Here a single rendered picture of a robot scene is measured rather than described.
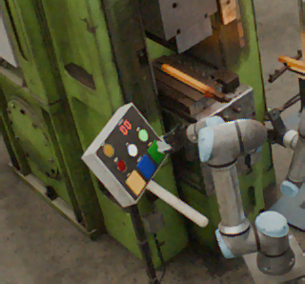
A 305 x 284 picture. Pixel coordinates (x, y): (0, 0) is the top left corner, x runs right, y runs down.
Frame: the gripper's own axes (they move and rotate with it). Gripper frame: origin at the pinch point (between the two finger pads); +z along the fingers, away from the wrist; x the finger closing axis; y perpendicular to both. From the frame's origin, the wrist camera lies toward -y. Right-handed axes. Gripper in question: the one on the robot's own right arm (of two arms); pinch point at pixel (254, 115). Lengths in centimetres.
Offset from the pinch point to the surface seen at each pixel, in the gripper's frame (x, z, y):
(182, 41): -9.4, 30.7, -32.0
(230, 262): -13, 19, 100
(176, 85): -5.5, 47.4, 1.1
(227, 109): 4.5, 24.7, 10.7
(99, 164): -73, 12, -14
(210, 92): -1.4, 27.9, -0.8
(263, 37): 154, 160, 100
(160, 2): -17, 31, -55
